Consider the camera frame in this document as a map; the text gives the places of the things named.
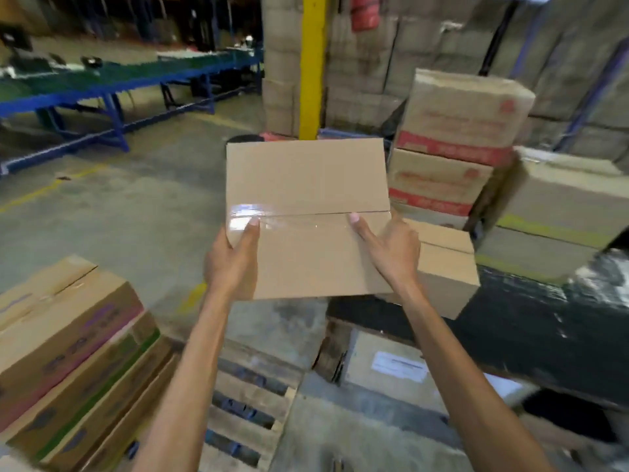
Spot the purple-printed cardboard box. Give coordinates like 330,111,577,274
0,255,145,433

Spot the person's left hand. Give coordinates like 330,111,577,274
204,217,260,301

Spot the green-edged cardboard box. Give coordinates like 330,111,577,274
5,312,163,462

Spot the person's right hand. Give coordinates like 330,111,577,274
348,207,422,291

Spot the person's right forearm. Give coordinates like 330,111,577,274
393,280,556,472

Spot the yellow-striped cardboard box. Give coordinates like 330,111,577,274
464,146,629,285

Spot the green conveyor belt blue frame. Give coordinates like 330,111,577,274
0,46,264,176

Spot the person's left forearm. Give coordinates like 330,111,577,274
132,285,252,472

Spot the wooden pallet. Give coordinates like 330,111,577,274
197,339,305,472

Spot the red fire extinguisher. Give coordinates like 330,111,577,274
350,0,383,33

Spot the plain brown cardboard box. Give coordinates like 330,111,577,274
378,218,481,320

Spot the plain taped cardboard box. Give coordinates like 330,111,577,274
225,138,395,301

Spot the white-labelled cardboard box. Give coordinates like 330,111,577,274
314,319,492,418

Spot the wall of stacked cardboard cartons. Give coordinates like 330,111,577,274
261,0,629,165

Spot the yellow steel column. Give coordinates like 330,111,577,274
299,0,328,141

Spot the red-banded cardboard box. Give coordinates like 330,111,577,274
394,69,536,167
387,148,494,218

